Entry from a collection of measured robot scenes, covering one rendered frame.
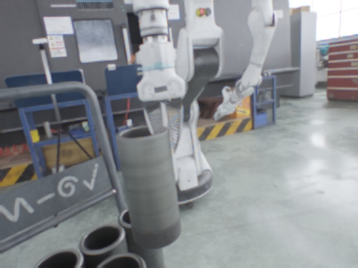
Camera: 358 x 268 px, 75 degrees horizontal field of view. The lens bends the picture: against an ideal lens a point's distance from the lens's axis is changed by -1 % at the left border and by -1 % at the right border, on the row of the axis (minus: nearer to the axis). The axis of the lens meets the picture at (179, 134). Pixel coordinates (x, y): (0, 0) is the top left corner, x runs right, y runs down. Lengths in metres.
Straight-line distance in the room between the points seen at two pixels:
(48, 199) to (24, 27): 2.95
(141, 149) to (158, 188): 0.10
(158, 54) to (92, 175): 0.56
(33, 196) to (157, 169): 0.45
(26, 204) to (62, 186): 0.11
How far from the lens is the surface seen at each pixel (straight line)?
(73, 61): 3.45
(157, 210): 0.56
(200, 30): 1.15
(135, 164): 0.52
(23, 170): 2.98
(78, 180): 0.89
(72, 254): 0.75
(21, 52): 3.57
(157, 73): 0.50
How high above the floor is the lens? 0.96
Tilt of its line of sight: 15 degrees down
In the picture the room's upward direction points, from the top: 6 degrees counter-clockwise
